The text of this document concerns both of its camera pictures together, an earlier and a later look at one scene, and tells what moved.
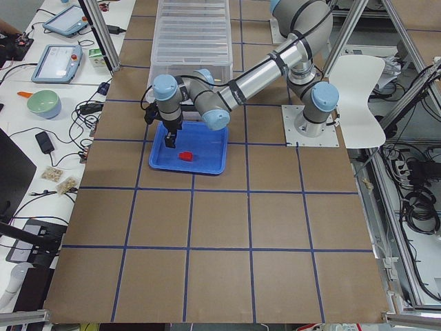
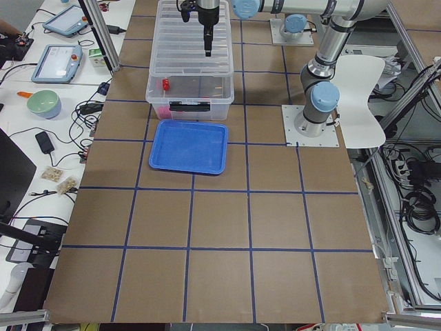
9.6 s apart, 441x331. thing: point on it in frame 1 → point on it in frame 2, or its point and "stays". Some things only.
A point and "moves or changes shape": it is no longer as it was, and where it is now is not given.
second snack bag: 66,184 stays
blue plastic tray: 209,149 stays
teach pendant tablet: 57,63 stays
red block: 186,156 moves or changes shape
